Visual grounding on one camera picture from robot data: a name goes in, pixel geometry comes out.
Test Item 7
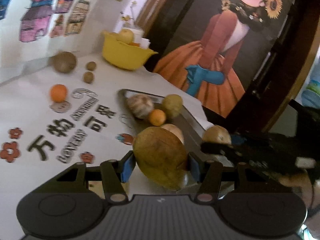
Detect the small orange tangerine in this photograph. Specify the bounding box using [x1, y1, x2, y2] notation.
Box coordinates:
[148, 109, 167, 126]
[50, 84, 68, 103]

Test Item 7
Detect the small striped pepino melon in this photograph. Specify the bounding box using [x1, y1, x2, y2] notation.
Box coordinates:
[126, 94, 154, 119]

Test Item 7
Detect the long green-brown mango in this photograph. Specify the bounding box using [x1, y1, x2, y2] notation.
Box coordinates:
[132, 127, 188, 191]

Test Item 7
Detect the person's right hand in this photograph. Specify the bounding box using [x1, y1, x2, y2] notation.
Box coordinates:
[278, 171, 319, 217]

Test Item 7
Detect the dark metal baking tray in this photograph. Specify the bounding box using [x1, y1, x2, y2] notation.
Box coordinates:
[117, 88, 226, 190]

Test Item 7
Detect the small brown longan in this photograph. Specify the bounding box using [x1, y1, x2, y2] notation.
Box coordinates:
[86, 61, 97, 71]
[82, 72, 95, 84]

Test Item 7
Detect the white paper table mat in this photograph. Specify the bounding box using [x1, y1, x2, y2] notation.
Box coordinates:
[1, 54, 210, 239]

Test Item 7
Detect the yellow-green mango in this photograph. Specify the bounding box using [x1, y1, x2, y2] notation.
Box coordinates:
[162, 94, 183, 119]

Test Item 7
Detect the colourful houses drawing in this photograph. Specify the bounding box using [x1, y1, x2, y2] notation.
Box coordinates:
[0, 0, 118, 63]

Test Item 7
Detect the white jar with flowers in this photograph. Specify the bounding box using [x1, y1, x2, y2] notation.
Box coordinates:
[120, 1, 144, 44]

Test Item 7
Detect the large brown kiwi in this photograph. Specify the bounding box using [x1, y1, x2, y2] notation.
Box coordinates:
[52, 51, 78, 74]

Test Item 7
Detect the yellow plastic bowl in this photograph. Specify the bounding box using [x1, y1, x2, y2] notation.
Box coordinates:
[102, 30, 158, 70]

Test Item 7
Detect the wooden door frame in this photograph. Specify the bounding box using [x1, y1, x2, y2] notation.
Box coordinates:
[136, 0, 167, 36]

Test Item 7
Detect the white cup in bowl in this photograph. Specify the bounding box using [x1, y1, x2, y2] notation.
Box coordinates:
[140, 38, 150, 49]

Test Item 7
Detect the girl orange dress poster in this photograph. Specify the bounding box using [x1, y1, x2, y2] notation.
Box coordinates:
[153, 0, 294, 117]

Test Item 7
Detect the yellow pear in bowl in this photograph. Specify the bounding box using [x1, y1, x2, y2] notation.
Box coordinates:
[117, 28, 135, 44]

